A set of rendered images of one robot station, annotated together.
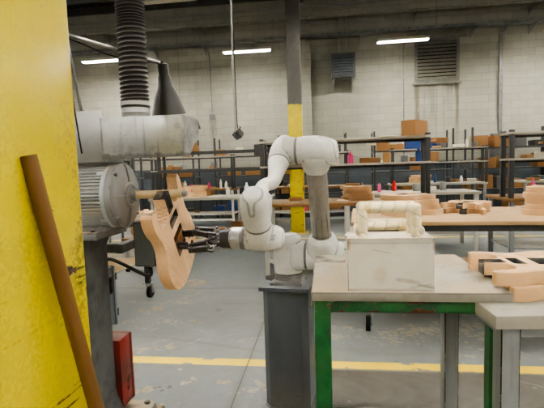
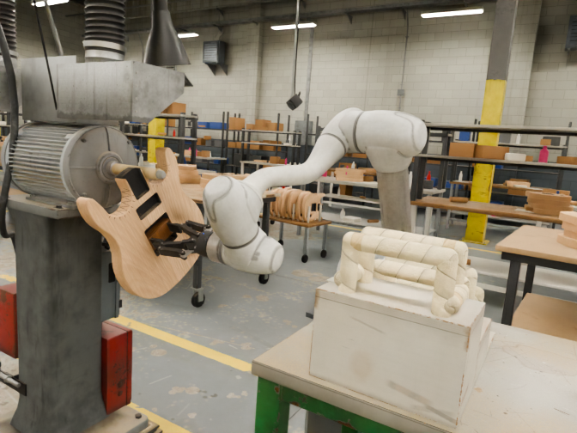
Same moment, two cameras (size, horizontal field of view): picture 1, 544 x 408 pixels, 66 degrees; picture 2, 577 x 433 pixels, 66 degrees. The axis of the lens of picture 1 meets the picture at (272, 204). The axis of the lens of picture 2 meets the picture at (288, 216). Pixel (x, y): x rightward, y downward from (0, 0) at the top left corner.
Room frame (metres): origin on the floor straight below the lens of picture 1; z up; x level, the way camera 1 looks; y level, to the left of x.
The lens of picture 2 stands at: (0.59, -0.49, 1.36)
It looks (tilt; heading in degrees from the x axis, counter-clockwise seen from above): 9 degrees down; 23
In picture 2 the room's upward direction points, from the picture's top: 4 degrees clockwise
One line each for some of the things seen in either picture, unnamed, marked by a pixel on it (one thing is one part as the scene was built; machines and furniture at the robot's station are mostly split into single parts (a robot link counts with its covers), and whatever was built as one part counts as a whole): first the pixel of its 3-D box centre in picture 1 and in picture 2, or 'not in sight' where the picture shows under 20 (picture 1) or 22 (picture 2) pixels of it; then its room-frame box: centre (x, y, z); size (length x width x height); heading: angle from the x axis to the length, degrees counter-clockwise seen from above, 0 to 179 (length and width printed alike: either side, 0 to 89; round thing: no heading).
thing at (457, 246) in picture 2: (385, 206); (411, 241); (1.42, -0.39, 1.20); 0.20 x 0.03 x 0.03; 82
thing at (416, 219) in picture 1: (415, 222); (444, 286); (1.33, -0.46, 1.15); 0.03 x 0.03 x 0.09
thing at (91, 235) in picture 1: (70, 231); (58, 203); (1.66, 0.81, 1.11); 0.36 x 0.24 x 0.04; 83
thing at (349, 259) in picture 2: (362, 223); (349, 265); (1.36, -0.29, 1.15); 0.03 x 0.03 x 0.09
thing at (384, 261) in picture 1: (387, 259); (394, 339); (1.39, -0.38, 1.02); 0.27 x 0.15 x 0.17; 83
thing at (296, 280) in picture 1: (285, 276); not in sight; (2.31, -0.06, 0.73); 0.22 x 0.18 x 0.06; 75
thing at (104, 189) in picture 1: (84, 196); (72, 163); (1.66, 0.74, 1.25); 0.41 x 0.27 x 0.26; 83
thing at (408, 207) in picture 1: (388, 207); (397, 248); (1.34, -0.38, 1.20); 0.20 x 0.03 x 0.03; 82
